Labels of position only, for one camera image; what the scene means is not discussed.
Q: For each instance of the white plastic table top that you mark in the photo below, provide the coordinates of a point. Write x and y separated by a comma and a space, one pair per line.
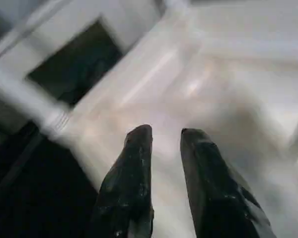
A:
213, 74

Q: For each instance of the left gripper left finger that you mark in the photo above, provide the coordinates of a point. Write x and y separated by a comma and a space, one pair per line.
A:
124, 193

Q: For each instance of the black work mat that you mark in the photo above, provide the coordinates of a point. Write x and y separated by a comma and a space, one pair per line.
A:
27, 186

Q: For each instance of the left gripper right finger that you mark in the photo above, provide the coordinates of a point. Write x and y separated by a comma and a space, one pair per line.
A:
213, 198

